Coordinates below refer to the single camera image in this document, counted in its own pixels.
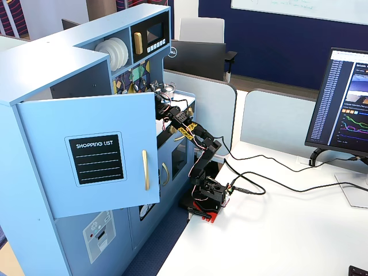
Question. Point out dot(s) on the red robot mount plate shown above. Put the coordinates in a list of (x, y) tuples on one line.
[(214, 217)]

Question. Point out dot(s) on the blue dishwasher door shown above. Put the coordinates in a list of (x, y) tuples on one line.
[(161, 155)]

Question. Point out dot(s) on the silver monitor stand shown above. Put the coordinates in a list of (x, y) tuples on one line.
[(353, 192)]

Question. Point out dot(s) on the blue shopping list fridge door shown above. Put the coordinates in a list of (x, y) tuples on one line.
[(57, 120)]

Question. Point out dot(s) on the black Dell monitor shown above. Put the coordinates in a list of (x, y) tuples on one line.
[(195, 60)]

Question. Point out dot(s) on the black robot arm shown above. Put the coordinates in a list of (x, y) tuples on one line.
[(201, 164)]

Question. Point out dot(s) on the steel pot with lid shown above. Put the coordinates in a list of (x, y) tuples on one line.
[(168, 91)]

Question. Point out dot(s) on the gold stove knob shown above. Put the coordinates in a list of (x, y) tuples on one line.
[(172, 129), (190, 111)]

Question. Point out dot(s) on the black keyboard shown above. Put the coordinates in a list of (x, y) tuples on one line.
[(358, 271)]

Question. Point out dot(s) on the steel ladle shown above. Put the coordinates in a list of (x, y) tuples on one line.
[(143, 82)]

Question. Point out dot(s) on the blue toy kitchen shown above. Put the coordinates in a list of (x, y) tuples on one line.
[(43, 51)]

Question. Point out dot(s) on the blue ice dispenser door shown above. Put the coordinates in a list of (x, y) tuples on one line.
[(120, 238)]

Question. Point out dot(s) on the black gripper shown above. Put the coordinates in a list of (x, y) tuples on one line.
[(160, 99)]

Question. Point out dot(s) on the black toy microwave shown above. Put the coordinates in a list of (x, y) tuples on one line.
[(138, 26)]

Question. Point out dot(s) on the light grey desk divider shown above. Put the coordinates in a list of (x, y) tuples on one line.
[(212, 109), (273, 120)]

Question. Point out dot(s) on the whiteboard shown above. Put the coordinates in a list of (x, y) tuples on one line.
[(287, 8)]

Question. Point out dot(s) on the white toy plate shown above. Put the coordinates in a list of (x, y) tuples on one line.
[(125, 49), (113, 43), (99, 49)]

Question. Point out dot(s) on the blue oven door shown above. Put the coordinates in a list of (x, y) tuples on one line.
[(184, 175)]

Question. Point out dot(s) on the black monitor with graphs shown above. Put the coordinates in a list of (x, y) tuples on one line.
[(336, 100)]

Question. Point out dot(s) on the grey office chair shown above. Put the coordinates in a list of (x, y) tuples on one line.
[(201, 30)]

